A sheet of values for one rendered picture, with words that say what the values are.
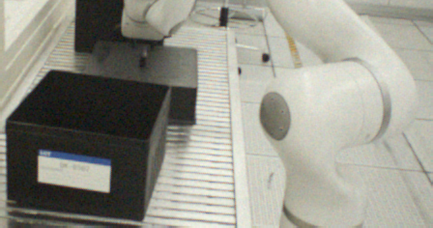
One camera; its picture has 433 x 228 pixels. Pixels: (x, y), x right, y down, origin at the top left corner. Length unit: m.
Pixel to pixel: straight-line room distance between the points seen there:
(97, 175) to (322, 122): 0.53
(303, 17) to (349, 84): 0.13
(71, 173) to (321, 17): 0.57
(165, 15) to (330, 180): 0.59
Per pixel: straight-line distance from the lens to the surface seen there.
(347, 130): 0.93
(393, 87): 0.98
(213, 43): 2.29
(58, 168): 1.31
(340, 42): 1.02
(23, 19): 2.07
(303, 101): 0.90
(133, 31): 1.61
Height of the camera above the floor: 1.50
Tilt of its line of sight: 22 degrees down
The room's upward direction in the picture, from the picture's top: 4 degrees clockwise
